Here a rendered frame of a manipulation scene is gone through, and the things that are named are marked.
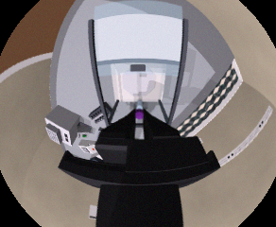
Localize small tube with violet cap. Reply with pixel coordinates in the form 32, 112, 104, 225
135, 97, 144, 119

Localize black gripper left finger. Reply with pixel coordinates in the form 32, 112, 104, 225
98, 109, 136, 139

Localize grey bench mat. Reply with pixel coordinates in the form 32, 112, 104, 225
56, 0, 215, 160

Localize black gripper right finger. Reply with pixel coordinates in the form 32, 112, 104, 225
143, 109, 181, 139

